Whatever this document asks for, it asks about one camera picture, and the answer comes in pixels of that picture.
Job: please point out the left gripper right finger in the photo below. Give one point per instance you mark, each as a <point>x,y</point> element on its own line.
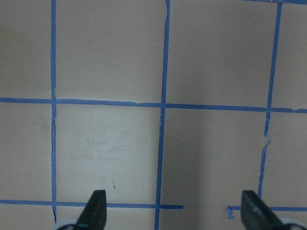
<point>255,214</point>

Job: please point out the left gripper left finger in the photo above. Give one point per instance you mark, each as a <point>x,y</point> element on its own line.
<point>94,214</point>

